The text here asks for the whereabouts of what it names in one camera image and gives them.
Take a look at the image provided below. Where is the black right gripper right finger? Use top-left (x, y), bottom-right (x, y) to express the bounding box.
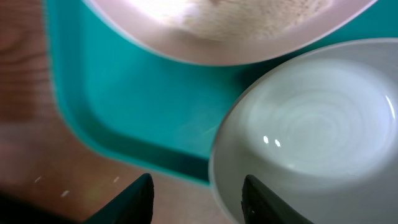
top-left (241, 174), bottom-right (313, 224)

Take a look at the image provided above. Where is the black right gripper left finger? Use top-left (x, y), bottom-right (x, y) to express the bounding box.
top-left (83, 173), bottom-right (154, 224)

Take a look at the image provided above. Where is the grey bowl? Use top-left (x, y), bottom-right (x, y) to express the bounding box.
top-left (209, 38), bottom-right (397, 223)

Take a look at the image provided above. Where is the large pink plate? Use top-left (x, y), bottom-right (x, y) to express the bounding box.
top-left (85, 0), bottom-right (374, 66)

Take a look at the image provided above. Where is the teal plastic tray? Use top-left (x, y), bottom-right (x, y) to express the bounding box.
top-left (43, 0), bottom-right (398, 187)

